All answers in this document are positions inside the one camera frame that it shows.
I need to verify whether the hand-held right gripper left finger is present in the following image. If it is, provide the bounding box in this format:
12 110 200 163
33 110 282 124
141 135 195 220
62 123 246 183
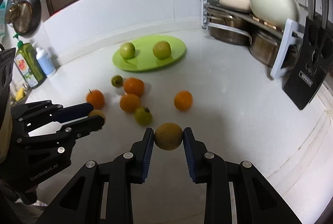
39 128 155 224

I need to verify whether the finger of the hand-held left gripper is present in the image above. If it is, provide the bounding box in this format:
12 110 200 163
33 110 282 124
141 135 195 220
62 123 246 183
12 100 94 131
16 114 105 155

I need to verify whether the green dish soap bottle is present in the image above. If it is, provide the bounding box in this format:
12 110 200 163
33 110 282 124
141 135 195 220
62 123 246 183
13 34 48 89

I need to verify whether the grey metal pot rack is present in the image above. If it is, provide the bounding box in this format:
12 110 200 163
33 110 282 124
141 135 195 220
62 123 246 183
201 0 300 79

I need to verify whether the green round plate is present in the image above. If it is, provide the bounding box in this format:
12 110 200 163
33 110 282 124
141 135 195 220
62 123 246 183
112 35 187 73

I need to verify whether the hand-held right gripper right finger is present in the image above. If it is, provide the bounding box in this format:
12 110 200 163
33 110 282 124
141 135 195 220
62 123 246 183
183 127 294 224

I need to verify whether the brass mesh strainer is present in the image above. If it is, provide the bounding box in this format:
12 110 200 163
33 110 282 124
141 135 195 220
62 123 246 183
6 3 33 26

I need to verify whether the steel cooking pot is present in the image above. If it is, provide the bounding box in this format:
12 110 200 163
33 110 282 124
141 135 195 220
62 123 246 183
249 29 297 67
208 14 253 46

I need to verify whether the white and blue bottle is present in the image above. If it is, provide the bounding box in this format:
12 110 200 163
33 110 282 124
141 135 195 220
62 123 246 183
35 47 57 78

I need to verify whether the green tomato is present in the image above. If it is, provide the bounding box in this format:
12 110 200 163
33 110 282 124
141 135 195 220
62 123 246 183
111 75 124 88
134 106 153 126

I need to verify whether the cream ceramic pot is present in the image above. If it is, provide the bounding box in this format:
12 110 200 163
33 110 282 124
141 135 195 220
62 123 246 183
250 0 304 28

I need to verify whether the orange mandarin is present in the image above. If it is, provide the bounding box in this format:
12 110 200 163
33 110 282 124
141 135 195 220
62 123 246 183
123 78 145 97
174 91 193 112
86 89 105 110
120 93 142 113

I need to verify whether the black knife block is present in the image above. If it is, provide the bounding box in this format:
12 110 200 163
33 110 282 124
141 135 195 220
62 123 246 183
283 15 333 110

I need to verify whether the green apple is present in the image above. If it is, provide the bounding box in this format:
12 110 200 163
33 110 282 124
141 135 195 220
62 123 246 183
119 42 136 59
152 41 171 60

